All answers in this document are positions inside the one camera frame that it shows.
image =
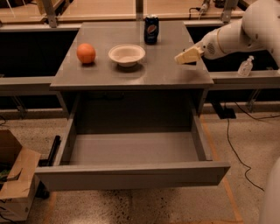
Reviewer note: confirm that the clear sanitizer pump bottle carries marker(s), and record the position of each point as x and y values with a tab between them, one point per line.
246	66

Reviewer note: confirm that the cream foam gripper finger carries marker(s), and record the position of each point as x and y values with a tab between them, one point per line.
190	55

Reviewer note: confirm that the orange fruit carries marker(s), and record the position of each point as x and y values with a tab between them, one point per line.
86	53

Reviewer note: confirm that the white paper bowl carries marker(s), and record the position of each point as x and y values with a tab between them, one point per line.
126	55

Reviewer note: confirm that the grey cabinet with top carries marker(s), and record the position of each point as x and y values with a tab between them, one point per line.
157	64

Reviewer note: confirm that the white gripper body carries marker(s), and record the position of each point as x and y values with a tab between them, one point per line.
209	46

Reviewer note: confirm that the open grey top drawer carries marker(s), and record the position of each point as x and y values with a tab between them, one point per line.
134	142

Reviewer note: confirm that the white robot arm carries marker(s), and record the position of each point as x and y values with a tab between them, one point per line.
259	28

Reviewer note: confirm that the blue pepsi can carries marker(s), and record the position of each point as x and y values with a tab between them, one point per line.
151	29

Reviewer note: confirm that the brown cardboard box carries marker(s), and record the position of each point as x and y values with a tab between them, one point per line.
19	186

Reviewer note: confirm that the grey metal rail frame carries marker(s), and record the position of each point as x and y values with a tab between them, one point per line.
118	10

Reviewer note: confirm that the black foot plate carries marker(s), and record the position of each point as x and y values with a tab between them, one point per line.
223	112

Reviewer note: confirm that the black bar beside drawer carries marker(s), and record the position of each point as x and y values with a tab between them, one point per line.
49	161

